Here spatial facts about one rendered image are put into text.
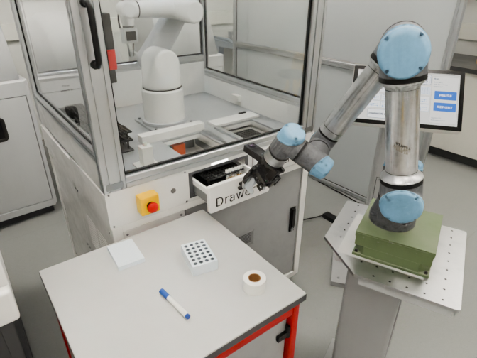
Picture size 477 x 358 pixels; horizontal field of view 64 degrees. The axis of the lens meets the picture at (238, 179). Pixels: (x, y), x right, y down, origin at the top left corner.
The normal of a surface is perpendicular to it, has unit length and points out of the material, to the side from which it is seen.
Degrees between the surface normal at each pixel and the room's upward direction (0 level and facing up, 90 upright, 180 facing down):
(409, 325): 0
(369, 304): 90
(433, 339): 0
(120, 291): 0
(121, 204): 90
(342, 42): 90
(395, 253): 90
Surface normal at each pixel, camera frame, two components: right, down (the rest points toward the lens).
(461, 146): -0.77, 0.29
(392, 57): -0.36, 0.33
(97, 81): 0.60, 0.38
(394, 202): -0.32, 0.56
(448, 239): 0.00, -0.88
